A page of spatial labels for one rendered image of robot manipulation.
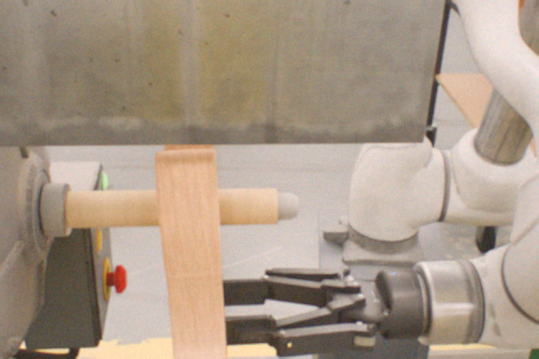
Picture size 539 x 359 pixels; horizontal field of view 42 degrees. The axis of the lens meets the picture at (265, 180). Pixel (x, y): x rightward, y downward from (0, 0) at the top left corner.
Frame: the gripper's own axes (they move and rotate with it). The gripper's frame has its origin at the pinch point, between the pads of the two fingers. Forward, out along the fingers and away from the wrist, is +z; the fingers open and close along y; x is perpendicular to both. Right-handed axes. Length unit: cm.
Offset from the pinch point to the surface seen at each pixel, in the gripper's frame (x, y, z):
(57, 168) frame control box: 6.7, 27.0, 21.7
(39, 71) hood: 31.0, -25.0, 10.9
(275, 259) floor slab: -87, 177, -24
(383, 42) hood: 32.5, -25.2, -8.3
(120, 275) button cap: -7.2, 21.8, 13.8
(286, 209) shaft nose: 15.1, -8.3, -5.1
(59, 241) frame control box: 2.1, 13.8, 19.6
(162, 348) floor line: -92, 130, 17
